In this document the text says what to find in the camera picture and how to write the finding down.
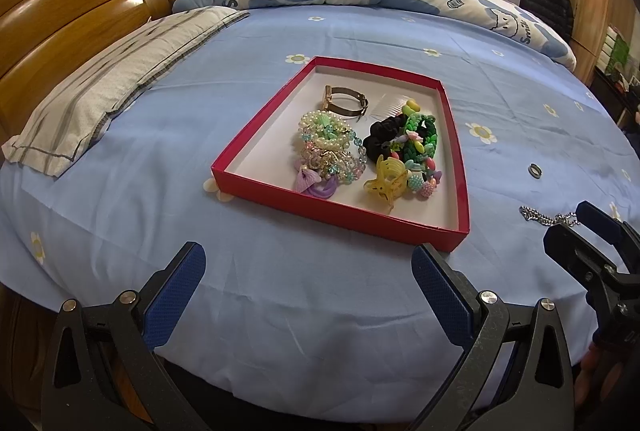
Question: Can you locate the red cardboard box tray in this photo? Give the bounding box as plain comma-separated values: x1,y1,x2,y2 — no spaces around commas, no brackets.
210,56,472,253

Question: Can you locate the green beaded hair tie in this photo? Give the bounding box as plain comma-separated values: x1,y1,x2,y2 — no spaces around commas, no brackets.
395,111,441,162

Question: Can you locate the coloured bead hair clip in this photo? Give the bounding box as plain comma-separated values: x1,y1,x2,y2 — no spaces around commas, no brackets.
400,151,446,199

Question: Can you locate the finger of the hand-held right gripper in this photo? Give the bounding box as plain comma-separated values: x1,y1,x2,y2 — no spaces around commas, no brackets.
544,224,632,293
575,201,640,257

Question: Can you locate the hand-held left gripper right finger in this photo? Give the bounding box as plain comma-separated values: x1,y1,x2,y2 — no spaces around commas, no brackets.
410,243,588,431

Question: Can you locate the blue floral bed sheet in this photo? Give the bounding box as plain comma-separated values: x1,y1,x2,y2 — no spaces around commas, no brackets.
0,6,640,424

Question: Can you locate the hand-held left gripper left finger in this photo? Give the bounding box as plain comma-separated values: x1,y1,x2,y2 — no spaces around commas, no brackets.
40,241,211,431

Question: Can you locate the black scrunchie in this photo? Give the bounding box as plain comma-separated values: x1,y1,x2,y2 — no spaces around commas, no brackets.
362,118,408,164

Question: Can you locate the grey striped pillow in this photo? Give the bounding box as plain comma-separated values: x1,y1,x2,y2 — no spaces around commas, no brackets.
2,7,251,178

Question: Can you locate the green white box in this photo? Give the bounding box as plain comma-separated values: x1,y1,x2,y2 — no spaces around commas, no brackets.
605,28,632,76

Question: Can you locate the purple hair tie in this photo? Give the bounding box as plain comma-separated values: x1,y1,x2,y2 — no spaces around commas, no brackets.
295,163,341,200

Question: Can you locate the yellow claw hair clip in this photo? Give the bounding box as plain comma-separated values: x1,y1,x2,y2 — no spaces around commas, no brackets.
362,155,408,214

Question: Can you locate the pearl bracelet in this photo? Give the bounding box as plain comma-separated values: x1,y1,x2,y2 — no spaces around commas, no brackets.
297,110,353,152

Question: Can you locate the clear comb with coloured beads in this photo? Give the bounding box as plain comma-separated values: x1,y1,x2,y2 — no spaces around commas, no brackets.
367,95,422,120

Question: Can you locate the brown strap wristwatch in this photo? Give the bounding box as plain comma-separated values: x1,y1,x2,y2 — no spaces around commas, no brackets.
320,85,371,118

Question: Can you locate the silver chain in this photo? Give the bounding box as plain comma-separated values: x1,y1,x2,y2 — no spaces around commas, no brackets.
519,205,581,228

